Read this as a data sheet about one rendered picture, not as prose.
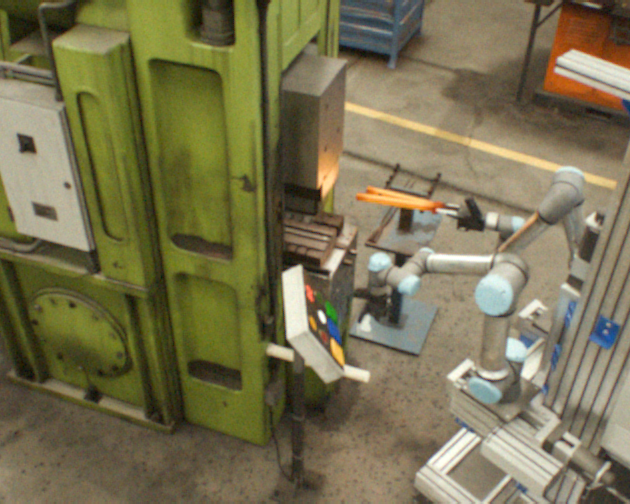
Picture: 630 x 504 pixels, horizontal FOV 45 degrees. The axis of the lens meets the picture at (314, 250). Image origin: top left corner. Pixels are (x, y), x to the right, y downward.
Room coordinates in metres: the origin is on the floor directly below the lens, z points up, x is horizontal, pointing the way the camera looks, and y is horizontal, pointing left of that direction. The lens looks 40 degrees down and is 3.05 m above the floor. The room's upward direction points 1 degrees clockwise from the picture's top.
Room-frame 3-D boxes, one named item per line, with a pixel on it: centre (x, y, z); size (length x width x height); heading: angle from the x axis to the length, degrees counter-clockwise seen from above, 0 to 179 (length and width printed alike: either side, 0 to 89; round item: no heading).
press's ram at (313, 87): (2.62, 0.12, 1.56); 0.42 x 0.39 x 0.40; 70
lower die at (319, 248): (2.58, 0.14, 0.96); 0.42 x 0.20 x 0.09; 70
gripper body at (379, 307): (2.06, -0.24, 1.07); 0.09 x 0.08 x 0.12; 45
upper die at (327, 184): (2.58, 0.14, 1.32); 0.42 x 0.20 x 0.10; 70
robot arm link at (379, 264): (2.06, -0.24, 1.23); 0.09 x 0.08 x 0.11; 53
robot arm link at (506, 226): (2.49, -0.81, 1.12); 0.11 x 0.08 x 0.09; 70
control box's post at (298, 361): (1.96, 0.05, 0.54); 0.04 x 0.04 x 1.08; 70
